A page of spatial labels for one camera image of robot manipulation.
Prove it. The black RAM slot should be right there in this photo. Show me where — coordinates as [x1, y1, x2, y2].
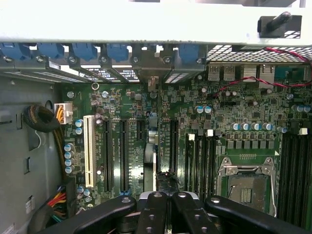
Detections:
[195, 136, 204, 197]
[280, 129, 290, 226]
[290, 129, 299, 227]
[184, 133, 196, 197]
[299, 126, 310, 229]

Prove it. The CPU socket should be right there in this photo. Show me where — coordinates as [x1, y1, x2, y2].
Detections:
[217, 157, 279, 218]

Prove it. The PCIe expansion slot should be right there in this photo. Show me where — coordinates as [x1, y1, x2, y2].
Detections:
[119, 118, 130, 196]
[103, 118, 115, 193]
[170, 119, 180, 173]

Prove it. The short black expansion slot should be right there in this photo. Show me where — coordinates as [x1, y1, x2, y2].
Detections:
[136, 119, 145, 141]

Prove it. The white PCI expansion slot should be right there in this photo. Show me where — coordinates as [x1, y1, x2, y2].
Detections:
[82, 114, 96, 188]

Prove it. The green motherboard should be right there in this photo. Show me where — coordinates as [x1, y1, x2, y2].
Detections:
[60, 81, 312, 231]

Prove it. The white power connector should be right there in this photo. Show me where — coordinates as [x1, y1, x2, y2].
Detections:
[54, 102, 74, 125]

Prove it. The silver USB port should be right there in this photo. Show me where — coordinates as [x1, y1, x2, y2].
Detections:
[222, 62, 236, 82]
[208, 62, 222, 82]

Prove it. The silver rear port block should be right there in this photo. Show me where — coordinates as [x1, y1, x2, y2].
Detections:
[242, 64, 258, 79]
[258, 64, 276, 89]

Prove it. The blue slot cover clip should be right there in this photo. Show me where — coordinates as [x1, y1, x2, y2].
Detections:
[71, 43, 98, 62]
[178, 44, 200, 65]
[0, 42, 32, 61]
[37, 43, 65, 60]
[106, 43, 130, 63]

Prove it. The open grey PC case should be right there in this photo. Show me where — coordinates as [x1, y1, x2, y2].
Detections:
[0, 0, 312, 234]

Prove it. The black case latch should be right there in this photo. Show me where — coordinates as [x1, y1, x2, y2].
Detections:
[257, 11, 303, 39]

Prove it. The coloured power wire bundle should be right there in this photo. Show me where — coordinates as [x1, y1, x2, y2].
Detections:
[36, 177, 77, 227]

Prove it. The black sleeved power cable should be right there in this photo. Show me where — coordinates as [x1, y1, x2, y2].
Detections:
[23, 103, 65, 176]

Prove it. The red black twisted wire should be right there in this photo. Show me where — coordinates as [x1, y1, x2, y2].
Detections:
[207, 47, 312, 98]

